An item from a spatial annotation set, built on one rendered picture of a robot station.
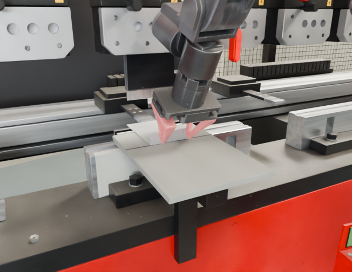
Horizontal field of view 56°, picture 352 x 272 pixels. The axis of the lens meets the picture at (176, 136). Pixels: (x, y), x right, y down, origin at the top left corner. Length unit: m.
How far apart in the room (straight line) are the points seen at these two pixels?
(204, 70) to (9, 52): 0.30
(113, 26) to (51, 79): 0.58
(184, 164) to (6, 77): 0.74
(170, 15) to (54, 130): 0.49
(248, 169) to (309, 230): 0.43
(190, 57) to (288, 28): 0.37
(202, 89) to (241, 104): 0.61
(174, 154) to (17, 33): 0.31
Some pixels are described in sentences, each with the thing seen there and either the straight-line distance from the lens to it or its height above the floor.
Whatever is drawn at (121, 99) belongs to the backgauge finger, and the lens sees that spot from 0.86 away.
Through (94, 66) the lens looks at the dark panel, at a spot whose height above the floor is 1.06.
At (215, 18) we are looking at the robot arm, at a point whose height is 1.22.
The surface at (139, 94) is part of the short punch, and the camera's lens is 0.68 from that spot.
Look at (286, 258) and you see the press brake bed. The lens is 0.92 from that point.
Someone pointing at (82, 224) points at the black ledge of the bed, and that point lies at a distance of 0.63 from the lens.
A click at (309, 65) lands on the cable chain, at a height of 1.03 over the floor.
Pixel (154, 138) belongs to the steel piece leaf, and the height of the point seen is 1.01.
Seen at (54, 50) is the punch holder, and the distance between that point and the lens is 0.58.
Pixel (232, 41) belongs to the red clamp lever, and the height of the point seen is 1.18.
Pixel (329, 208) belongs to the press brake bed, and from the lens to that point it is 0.94.
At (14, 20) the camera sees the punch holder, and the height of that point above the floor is 1.22.
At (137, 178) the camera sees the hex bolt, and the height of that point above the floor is 0.92.
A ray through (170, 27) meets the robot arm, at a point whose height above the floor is 1.21.
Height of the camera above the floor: 1.23
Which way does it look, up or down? 20 degrees down
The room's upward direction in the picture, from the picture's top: straight up
